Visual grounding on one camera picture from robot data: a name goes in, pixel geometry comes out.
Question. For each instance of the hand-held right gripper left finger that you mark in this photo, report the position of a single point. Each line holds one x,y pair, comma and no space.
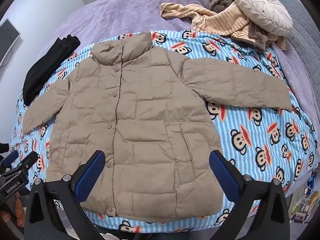
92,172

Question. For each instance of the assorted small bedside things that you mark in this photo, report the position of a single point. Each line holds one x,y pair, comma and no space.
307,200

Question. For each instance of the beige striped fleece garment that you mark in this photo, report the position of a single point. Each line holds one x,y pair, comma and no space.
225,22

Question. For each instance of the black folded pants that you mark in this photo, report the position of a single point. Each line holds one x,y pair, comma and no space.
42,72

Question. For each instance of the monkey print striped blanket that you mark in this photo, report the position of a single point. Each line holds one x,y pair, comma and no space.
262,135

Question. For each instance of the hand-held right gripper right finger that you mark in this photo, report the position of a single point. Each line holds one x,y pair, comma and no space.
222,175

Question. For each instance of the purple bed cover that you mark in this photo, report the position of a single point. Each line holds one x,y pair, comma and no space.
112,17

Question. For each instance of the wall mounted monitor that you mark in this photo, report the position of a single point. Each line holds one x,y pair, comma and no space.
7,40

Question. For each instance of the beige puffer jacket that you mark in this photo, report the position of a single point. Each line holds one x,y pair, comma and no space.
150,105

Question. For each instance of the person's dark clothing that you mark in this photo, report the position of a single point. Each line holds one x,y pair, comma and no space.
3,147

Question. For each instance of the cream round pleated pillow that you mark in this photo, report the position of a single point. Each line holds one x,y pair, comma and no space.
260,7

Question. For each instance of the brown plush cloth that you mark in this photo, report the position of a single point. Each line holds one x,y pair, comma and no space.
218,2

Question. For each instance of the grey padded headboard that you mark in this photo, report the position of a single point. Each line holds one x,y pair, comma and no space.
305,42

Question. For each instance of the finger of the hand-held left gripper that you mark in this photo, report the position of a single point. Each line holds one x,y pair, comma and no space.
11,158
27,160

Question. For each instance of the person's left hand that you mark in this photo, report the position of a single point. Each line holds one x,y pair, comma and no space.
20,207

